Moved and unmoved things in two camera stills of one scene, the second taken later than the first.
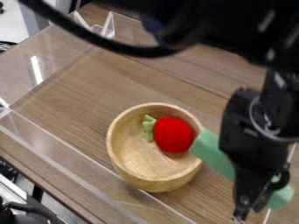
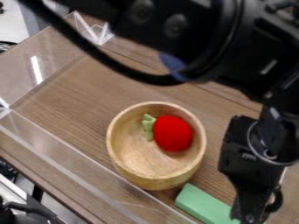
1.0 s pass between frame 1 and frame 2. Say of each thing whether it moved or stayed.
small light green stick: stayed
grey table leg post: stayed
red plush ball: stayed
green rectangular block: moved
